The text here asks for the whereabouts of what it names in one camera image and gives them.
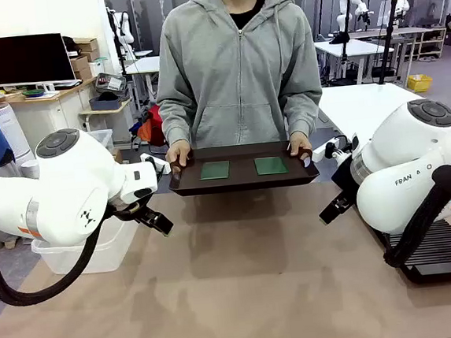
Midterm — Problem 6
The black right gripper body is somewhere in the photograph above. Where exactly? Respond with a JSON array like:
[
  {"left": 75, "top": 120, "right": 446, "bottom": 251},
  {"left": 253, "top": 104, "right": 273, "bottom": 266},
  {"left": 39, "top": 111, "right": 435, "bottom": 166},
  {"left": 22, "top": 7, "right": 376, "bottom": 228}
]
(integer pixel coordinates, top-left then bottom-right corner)
[{"left": 329, "top": 158, "right": 362, "bottom": 208}]

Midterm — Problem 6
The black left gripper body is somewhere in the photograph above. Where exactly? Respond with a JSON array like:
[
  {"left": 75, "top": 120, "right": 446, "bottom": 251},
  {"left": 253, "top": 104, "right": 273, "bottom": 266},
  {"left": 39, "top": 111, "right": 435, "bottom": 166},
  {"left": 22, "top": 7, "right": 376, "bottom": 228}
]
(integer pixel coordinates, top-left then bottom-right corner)
[{"left": 110, "top": 195, "right": 157, "bottom": 226}]

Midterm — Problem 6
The green perforated PCB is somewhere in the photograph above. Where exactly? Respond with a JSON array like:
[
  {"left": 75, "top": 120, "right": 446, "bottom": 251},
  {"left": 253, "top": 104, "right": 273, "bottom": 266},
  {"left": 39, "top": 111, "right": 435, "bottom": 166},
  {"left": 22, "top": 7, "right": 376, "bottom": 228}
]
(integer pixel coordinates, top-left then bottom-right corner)
[
  {"left": 253, "top": 154, "right": 290, "bottom": 176},
  {"left": 198, "top": 159, "right": 232, "bottom": 181}
]

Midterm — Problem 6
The dark brown tray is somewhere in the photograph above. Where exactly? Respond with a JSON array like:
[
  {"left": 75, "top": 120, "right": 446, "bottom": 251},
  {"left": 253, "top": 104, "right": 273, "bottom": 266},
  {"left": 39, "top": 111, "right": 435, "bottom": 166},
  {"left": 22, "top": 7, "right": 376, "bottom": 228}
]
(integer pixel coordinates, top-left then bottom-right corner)
[{"left": 165, "top": 136, "right": 322, "bottom": 199}]

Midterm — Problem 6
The person's right forearm grey sleeve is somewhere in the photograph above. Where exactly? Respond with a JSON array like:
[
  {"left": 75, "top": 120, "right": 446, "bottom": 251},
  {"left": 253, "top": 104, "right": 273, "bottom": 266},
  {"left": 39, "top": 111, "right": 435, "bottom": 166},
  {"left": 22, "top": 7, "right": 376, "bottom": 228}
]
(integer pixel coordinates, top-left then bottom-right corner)
[{"left": 155, "top": 95, "right": 194, "bottom": 150}]

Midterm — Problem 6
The person's left forearm grey sleeve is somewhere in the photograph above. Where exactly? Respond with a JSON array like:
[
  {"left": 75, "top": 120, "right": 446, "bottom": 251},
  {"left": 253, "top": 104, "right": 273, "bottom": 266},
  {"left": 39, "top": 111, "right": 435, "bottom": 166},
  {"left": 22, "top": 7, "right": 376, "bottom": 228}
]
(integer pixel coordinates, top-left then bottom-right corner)
[{"left": 280, "top": 83, "right": 327, "bottom": 139}]

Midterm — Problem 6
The person's left hand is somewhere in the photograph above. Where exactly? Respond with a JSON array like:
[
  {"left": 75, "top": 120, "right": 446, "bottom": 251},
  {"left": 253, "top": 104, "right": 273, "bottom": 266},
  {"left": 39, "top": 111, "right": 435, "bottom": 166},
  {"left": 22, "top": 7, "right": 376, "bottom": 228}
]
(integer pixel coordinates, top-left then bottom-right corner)
[{"left": 287, "top": 130, "right": 313, "bottom": 158}]

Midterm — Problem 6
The person's right hand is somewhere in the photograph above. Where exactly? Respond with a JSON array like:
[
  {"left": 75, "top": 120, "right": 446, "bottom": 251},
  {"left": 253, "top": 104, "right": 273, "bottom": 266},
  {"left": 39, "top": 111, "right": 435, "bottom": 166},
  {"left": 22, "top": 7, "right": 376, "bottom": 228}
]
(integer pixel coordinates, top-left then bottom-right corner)
[{"left": 164, "top": 138, "right": 194, "bottom": 171}]

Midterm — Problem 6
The clear plastic box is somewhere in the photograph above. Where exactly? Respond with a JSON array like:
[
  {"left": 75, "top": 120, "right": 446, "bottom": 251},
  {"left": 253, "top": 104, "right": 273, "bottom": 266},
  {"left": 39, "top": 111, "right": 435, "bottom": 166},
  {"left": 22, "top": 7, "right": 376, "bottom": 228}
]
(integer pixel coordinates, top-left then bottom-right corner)
[{"left": 28, "top": 214, "right": 144, "bottom": 280}]

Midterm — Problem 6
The large white table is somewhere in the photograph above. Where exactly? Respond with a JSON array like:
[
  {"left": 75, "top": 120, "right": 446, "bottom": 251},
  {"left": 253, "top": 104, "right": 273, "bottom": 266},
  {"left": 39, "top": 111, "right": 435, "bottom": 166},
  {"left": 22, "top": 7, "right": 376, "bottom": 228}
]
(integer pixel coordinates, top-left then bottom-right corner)
[{"left": 316, "top": 76, "right": 451, "bottom": 150}]

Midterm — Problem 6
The red orange bag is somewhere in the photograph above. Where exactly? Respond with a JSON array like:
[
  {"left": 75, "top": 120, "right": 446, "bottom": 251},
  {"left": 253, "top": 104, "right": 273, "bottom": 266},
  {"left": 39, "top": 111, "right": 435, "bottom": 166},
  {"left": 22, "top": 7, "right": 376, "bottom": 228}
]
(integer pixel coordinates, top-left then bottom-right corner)
[{"left": 134, "top": 104, "right": 168, "bottom": 150}]

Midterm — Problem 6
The small wooden cart table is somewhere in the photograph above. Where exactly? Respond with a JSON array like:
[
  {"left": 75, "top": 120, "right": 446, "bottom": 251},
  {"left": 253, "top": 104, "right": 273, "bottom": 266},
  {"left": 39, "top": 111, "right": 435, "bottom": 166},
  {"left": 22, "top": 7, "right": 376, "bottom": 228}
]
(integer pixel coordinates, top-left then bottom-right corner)
[{"left": 78, "top": 99, "right": 135, "bottom": 134}]

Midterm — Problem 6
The blue grey bin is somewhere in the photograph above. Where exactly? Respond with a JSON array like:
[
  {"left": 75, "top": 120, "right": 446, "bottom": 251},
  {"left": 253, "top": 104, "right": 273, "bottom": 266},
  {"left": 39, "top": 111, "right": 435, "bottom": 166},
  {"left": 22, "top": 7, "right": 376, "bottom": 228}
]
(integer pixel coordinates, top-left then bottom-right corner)
[{"left": 88, "top": 93, "right": 123, "bottom": 113}]

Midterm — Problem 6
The black slotted rack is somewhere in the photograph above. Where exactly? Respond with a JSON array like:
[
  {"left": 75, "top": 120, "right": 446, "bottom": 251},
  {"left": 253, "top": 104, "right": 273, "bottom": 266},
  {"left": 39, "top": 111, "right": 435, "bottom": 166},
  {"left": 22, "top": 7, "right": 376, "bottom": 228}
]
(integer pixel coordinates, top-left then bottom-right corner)
[{"left": 379, "top": 216, "right": 451, "bottom": 287}]

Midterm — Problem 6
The yellow bin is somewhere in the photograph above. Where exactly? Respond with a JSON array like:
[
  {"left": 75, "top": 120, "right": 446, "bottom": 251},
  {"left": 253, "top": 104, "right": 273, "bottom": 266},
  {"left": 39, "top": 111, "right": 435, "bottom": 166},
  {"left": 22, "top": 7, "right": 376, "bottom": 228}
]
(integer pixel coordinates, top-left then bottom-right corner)
[{"left": 405, "top": 72, "right": 434, "bottom": 95}]

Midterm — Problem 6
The wooden top desk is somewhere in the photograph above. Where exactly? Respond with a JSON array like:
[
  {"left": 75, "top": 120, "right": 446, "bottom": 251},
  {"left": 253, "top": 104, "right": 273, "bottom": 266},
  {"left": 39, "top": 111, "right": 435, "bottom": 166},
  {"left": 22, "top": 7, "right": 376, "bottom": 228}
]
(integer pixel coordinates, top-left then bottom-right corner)
[{"left": 0, "top": 75, "right": 105, "bottom": 160}]

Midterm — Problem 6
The black tilted case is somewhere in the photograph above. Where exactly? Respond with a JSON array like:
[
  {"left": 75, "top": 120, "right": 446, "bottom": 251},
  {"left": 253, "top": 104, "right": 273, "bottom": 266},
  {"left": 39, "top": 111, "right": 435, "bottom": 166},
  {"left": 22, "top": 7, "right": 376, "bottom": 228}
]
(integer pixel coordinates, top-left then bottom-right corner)
[{"left": 94, "top": 70, "right": 129, "bottom": 95}]

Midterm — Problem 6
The small white table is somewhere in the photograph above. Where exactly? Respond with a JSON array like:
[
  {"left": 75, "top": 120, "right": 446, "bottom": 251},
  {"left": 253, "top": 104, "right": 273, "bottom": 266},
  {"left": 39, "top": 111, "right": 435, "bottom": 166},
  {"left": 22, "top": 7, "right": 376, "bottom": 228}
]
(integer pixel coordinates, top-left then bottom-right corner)
[
  {"left": 124, "top": 55, "right": 165, "bottom": 110},
  {"left": 313, "top": 35, "right": 393, "bottom": 87}
]

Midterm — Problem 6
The white air purifier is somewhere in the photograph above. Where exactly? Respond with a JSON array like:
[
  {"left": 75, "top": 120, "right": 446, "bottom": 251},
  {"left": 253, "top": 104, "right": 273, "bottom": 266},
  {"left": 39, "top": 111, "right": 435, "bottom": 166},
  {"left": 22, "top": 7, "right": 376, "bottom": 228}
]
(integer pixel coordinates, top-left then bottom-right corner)
[{"left": 0, "top": 100, "right": 37, "bottom": 166}]

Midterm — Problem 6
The black tripod stand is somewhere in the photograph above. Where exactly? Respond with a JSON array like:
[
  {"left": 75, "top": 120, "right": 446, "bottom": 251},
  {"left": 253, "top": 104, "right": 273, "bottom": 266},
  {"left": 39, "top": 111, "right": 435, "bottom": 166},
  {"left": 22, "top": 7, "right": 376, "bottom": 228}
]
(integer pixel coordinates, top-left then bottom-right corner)
[
  {"left": 372, "top": 0, "right": 408, "bottom": 86},
  {"left": 324, "top": 0, "right": 361, "bottom": 84}
]

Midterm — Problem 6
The cardboard box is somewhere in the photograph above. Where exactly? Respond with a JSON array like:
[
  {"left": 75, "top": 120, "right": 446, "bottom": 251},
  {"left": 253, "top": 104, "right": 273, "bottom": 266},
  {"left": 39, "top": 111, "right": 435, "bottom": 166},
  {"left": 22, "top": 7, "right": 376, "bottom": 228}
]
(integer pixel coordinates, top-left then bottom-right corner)
[
  {"left": 69, "top": 54, "right": 91, "bottom": 72},
  {"left": 72, "top": 35, "right": 101, "bottom": 55}
]

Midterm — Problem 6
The person in grey hoodie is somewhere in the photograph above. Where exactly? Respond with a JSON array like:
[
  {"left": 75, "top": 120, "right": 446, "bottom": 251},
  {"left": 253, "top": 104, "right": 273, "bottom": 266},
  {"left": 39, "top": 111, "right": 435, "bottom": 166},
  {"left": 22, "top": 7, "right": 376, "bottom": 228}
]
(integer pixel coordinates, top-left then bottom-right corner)
[{"left": 147, "top": 0, "right": 327, "bottom": 154}]

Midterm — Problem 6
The wooden shelf bench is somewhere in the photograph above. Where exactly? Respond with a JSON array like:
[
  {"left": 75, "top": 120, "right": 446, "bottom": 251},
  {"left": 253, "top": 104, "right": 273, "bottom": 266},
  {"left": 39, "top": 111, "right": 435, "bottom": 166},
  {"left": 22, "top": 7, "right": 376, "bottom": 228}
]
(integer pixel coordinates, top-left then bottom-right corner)
[{"left": 349, "top": 22, "right": 449, "bottom": 69}]

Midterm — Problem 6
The black computer monitor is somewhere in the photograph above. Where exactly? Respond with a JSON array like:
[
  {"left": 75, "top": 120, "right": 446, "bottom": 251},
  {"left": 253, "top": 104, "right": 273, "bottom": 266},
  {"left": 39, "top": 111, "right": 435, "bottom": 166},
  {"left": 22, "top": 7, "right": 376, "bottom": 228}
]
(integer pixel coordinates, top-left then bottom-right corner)
[{"left": 0, "top": 31, "right": 79, "bottom": 97}]

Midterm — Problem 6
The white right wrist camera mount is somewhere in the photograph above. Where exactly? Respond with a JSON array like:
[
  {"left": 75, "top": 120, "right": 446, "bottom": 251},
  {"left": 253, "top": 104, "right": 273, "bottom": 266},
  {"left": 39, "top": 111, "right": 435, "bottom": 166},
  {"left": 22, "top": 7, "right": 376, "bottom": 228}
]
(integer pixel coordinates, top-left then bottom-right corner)
[{"left": 311, "top": 134, "right": 362, "bottom": 167}]

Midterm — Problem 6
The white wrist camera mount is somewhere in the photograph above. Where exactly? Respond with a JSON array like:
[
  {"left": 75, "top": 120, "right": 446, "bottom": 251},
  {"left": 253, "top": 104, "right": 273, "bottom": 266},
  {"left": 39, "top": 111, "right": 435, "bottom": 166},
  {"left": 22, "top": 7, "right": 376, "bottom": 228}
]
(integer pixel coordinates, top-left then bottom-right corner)
[
  {"left": 139, "top": 150, "right": 172, "bottom": 178},
  {"left": 311, "top": 134, "right": 362, "bottom": 167}
]

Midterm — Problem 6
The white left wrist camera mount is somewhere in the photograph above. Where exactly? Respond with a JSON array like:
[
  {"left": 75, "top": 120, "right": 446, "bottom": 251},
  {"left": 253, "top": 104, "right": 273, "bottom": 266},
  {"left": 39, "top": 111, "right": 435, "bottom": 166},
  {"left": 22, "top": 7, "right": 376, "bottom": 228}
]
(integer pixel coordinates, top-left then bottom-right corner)
[{"left": 139, "top": 150, "right": 172, "bottom": 178}]

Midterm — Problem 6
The black right arm cable sleeve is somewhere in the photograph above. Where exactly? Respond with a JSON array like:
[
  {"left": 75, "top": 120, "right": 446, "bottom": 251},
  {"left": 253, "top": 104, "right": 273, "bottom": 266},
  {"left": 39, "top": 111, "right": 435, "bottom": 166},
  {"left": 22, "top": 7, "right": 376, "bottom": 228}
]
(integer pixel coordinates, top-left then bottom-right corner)
[{"left": 375, "top": 164, "right": 451, "bottom": 269}]

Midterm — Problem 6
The black arm cable sleeve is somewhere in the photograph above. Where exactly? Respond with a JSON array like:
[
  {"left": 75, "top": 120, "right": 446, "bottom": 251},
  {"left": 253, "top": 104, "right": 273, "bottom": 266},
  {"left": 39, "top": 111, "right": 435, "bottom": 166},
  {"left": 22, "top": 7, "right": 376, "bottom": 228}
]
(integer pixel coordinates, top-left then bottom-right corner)
[
  {"left": 0, "top": 210, "right": 116, "bottom": 309},
  {"left": 375, "top": 164, "right": 451, "bottom": 269}
]

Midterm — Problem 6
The black left arm cable sleeve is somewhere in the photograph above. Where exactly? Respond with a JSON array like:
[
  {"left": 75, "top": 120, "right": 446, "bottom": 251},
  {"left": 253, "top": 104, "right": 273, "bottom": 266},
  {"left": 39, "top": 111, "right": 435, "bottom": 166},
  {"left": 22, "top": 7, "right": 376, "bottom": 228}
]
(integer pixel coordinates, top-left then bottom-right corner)
[{"left": 0, "top": 210, "right": 116, "bottom": 309}]

